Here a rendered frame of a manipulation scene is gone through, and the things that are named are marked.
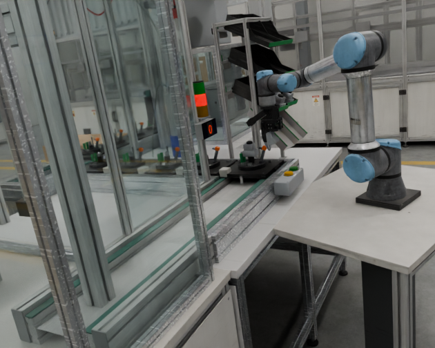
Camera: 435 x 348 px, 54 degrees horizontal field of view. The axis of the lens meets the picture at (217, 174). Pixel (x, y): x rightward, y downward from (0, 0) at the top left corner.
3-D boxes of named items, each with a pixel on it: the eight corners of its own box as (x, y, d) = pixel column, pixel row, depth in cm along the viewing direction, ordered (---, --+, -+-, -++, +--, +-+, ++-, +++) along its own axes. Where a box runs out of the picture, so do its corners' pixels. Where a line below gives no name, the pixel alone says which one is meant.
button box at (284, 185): (304, 179, 199) (303, 167, 197) (289, 196, 181) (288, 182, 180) (290, 179, 202) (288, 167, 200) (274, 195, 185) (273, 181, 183)
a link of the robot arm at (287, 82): (302, 70, 182) (283, 72, 190) (284, 74, 175) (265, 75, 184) (304, 89, 184) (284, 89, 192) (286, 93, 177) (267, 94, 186)
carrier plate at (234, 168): (284, 163, 212) (284, 159, 211) (266, 179, 192) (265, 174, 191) (240, 163, 224) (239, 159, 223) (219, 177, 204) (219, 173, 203)
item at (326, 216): (506, 183, 180) (507, 177, 179) (409, 275, 125) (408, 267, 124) (357, 165, 232) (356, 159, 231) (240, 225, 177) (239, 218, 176)
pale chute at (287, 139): (294, 145, 229) (299, 139, 226) (282, 151, 219) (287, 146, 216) (259, 109, 236) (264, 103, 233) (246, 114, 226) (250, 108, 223)
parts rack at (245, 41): (287, 156, 256) (273, 16, 234) (264, 175, 226) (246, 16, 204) (255, 157, 267) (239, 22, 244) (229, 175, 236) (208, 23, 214)
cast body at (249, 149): (258, 154, 206) (257, 140, 204) (255, 157, 202) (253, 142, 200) (243, 154, 210) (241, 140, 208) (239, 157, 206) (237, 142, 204)
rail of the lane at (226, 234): (300, 177, 216) (298, 157, 213) (219, 263, 142) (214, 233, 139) (290, 177, 218) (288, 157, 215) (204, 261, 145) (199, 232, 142)
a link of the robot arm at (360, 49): (391, 176, 162) (382, 27, 149) (369, 188, 154) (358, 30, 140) (364, 172, 172) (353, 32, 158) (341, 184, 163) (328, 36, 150)
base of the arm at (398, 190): (414, 192, 171) (414, 169, 168) (389, 204, 164) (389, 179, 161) (382, 185, 183) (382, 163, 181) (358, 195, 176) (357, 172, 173)
